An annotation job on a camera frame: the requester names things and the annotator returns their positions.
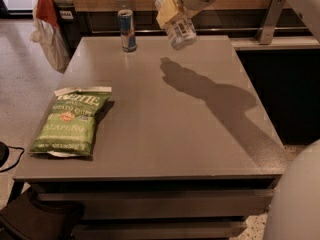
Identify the clear plastic water bottle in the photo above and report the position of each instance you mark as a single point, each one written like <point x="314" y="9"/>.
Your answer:
<point x="180" y="31"/>

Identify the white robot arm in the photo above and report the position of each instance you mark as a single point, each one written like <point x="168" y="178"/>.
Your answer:
<point x="294" y="211"/>

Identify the blue silver energy drink can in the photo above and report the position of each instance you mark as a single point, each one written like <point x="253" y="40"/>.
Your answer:
<point x="127" y="30"/>

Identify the dark trash bin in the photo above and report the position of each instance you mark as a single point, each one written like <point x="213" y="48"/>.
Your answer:
<point x="69" y="24"/>

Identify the red cloth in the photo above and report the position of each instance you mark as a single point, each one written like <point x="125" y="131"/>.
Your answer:
<point x="46" y="12"/>

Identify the white plastic bag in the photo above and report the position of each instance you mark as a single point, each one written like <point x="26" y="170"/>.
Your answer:
<point x="52" y="44"/>

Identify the green jalapeno chips bag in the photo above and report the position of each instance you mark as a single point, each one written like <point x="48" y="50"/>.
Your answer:
<point x="69" y="129"/>

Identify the grey drawer cabinet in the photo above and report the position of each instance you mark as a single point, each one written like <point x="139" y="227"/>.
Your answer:
<point x="161" y="210"/>

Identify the black chair seat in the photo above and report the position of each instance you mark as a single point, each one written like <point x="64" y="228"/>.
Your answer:
<point x="26" y="218"/>

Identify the metal wall bracket left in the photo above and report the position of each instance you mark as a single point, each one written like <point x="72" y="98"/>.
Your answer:
<point x="123" y="4"/>

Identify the metal wall bracket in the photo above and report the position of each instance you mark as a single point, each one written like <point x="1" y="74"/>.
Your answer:
<point x="266" y="31"/>
<point x="123" y="4"/>

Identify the metal wall bracket right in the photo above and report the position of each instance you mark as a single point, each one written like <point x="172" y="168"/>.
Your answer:
<point x="266" y="31"/>

